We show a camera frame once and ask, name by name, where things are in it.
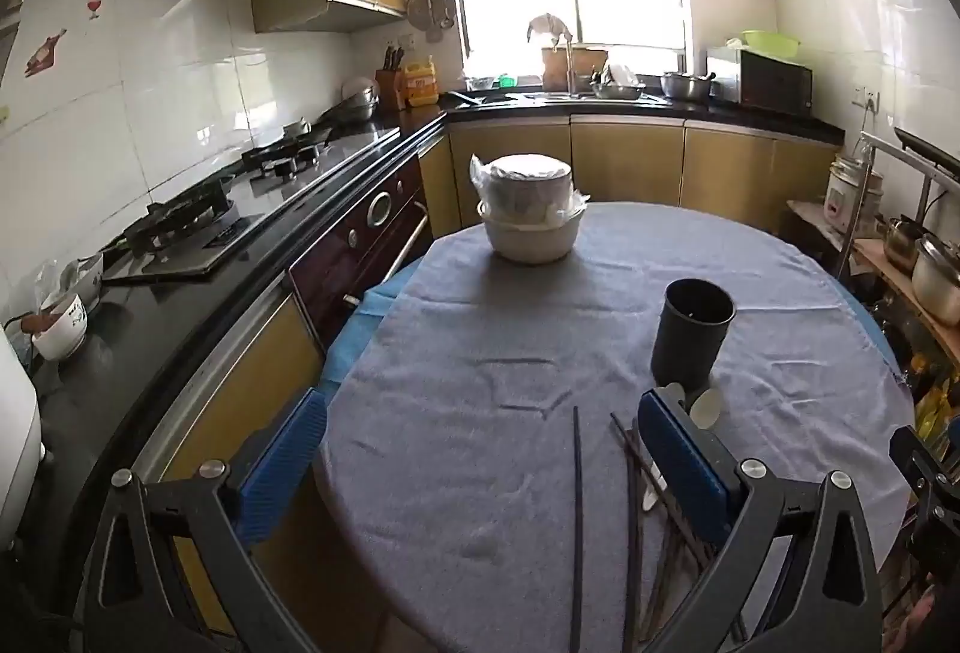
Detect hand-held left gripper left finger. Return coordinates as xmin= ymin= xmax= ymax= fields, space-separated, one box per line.
xmin=75 ymin=387 xmax=331 ymax=653

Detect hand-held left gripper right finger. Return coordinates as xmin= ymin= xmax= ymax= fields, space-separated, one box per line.
xmin=637 ymin=387 xmax=886 ymax=653

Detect white spoon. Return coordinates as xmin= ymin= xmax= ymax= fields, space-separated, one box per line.
xmin=639 ymin=381 xmax=687 ymax=513
xmin=688 ymin=389 xmax=727 ymax=431

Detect dark chopstick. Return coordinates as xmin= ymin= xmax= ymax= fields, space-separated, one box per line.
xmin=641 ymin=525 xmax=687 ymax=653
xmin=624 ymin=426 xmax=646 ymax=653
xmin=570 ymin=405 xmax=584 ymax=653
xmin=609 ymin=413 xmax=717 ymax=568

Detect black utensil cup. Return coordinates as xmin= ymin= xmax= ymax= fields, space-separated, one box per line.
xmin=649 ymin=278 xmax=737 ymax=393

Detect yellow bottles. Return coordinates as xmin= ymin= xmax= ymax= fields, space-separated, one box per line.
xmin=909 ymin=353 xmax=960 ymax=448

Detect black kitchen counter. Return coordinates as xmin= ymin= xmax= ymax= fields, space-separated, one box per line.
xmin=0 ymin=89 xmax=847 ymax=549

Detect large steel pot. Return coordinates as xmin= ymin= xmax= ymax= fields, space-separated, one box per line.
xmin=910 ymin=233 xmax=960 ymax=308

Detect grey tablecloth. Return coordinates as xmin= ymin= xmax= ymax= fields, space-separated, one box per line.
xmin=315 ymin=201 xmax=917 ymax=653

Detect wooden shelf rack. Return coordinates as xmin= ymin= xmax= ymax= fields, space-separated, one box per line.
xmin=784 ymin=127 xmax=960 ymax=399

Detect dark red oven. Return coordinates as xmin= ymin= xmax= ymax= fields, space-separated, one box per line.
xmin=289 ymin=149 xmax=434 ymax=354

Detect steel kettle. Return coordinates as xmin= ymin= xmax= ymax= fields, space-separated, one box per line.
xmin=883 ymin=214 xmax=929 ymax=273

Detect patterned white bowl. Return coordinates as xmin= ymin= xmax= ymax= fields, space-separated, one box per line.
xmin=31 ymin=291 xmax=90 ymax=362
xmin=58 ymin=252 xmax=106 ymax=315

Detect black gas stove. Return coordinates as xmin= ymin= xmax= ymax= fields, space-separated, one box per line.
xmin=101 ymin=121 xmax=338 ymax=283

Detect white appliance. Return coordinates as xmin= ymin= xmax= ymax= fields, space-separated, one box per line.
xmin=0 ymin=323 xmax=44 ymax=538

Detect yellow base cabinets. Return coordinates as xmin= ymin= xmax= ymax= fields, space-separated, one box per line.
xmin=418 ymin=115 xmax=839 ymax=242

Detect white rice cooker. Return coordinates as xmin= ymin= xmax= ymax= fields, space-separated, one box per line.
xmin=824 ymin=153 xmax=887 ymax=236

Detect plastic-wrapped white bowl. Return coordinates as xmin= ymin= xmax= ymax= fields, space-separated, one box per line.
xmin=470 ymin=153 xmax=577 ymax=225

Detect stacked steel pans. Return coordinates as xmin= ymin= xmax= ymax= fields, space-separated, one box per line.
xmin=315 ymin=76 xmax=381 ymax=128

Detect steel pot with lid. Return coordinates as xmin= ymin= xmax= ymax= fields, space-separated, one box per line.
xmin=660 ymin=70 xmax=715 ymax=103

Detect black microwave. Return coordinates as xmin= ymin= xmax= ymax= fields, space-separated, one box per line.
xmin=706 ymin=47 xmax=815 ymax=116

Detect wooden knife block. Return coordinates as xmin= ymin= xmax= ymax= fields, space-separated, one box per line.
xmin=374 ymin=46 xmax=407 ymax=112

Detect yellow oil bottle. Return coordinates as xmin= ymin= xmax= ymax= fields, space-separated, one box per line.
xmin=404 ymin=57 xmax=440 ymax=107

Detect wooden cutting board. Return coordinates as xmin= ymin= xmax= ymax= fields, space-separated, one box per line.
xmin=541 ymin=47 xmax=609 ymax=94

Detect green plastic basin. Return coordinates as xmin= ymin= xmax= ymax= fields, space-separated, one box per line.
xmin=741 ymin=29 xmax=803 ymax=61

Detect cloth on faucet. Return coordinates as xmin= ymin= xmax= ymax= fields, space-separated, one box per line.
xmin=526 ymin=12 xmax=572 ymax=49

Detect hanging strainer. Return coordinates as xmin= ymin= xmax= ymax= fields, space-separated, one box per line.
xmin=405 ymin=0 xmax=456 ymax=44

